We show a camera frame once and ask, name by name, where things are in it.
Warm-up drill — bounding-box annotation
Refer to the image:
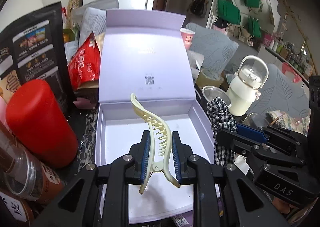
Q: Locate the black white gingham scrunchie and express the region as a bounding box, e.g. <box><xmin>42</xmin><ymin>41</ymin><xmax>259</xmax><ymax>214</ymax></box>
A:
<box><xmin>207</xmin><ymin>96</ymin><xmax>238</xmax><ymax>167</ymax></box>

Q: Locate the cream hair claw clip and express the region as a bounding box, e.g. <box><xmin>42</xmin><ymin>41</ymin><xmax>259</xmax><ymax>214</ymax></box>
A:
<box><xmin>130</xmin><ymin>93</ymin><xmax>181</xmax><ymax>194</ymax></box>

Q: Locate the floral fabric cushion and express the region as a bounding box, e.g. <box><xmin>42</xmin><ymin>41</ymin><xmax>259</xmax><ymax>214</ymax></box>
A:
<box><xmin>266</xmin><ymin>110</ymin><xmax>310</xmax><ymax>137</ymax></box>

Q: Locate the cream water bottle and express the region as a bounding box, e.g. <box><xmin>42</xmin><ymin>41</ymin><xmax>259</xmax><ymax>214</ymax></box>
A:
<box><xmin>226</xmin><ymin>55</ymin><xmax>269</xmax><ymax>116</ymax></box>

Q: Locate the grey chair back near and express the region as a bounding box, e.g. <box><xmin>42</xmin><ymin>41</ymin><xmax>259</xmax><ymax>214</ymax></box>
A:
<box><xmin>247</xmin><ymin>64</ymin><xmax>310</xmax><ymax>118</ymax></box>

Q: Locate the grey chair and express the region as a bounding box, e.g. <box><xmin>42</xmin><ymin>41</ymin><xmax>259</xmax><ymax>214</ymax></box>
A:
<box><xmin>247</xmin><ymin>64</ymin><xmax>310</xmax><ymax>118</ymax></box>
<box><xmin>186</xmin><ymin>23</ymin><xmax>239</xmax><ymax>74</ymax></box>

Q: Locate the steel cup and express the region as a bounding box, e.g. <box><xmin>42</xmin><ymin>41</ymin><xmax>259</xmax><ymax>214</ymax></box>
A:
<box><xmin>202</xmin><ymin>86</ymin><xmax>232</xmax><ymax>108</ymax></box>

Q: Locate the tape roll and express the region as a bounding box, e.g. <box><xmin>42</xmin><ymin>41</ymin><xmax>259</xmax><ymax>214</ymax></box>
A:
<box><xmin>196</xmin><ymin>68</ymin><xmax>224</xmax><ymax>89</ymax></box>

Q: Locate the tall brown jar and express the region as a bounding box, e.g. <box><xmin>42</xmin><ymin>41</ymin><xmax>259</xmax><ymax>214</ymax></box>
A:
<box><xmin>1</xmin><ymin>124</ymin><xmax>64</xmax><ymax>205</ymax></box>

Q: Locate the grey chair back far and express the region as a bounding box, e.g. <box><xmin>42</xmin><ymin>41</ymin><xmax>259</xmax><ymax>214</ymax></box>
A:
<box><xmin>186</xmin><ymin>23</ymin><xmax>239</xmax><ymax>74</ymax></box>

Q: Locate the red cylindrical canister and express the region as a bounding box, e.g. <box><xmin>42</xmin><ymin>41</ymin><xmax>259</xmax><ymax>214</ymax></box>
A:
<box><xmin>6</xmin><ymin>79</ymin><xmax>78</xmax><ymax>168</ymax></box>

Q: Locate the lilac gift box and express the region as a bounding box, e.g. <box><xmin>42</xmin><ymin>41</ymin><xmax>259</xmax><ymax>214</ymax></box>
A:
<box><xmin>94</xmin><ymin>9</ymin><xmax>221</xmax><ymax>225</ymax></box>

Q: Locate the pink paper cup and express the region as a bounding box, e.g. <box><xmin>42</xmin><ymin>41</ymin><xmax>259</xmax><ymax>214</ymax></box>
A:
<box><xmin>180</xmin><ymin>28</ymin><xmax>195</xmax><ymax>50</ymax></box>

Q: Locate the green tote bag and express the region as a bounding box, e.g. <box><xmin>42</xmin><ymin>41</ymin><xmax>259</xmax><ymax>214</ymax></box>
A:
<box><xmin>217</xmin><ymin>0</ymin><xmax>241</xmax><ymax>25</ymax></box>

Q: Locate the red snack bag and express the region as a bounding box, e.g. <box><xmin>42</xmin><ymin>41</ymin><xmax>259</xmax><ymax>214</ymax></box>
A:
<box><xmin>68</xmin><ymin>32</ymin><xmax>100</xmax><ymax>91</ymax></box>

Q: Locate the black coffee bag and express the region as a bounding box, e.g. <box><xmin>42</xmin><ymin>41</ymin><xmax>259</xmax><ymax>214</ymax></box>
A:
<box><xmin>1</xmin><ymin>2</ymin><xmax>75</xmax><ymax>113</ymax></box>

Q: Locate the white foam board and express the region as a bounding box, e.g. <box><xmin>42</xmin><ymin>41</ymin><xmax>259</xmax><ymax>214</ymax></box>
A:
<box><xmin>1</xmin><ymin>0</ymin><xmax>52</xmax><ymax>22</ymax></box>

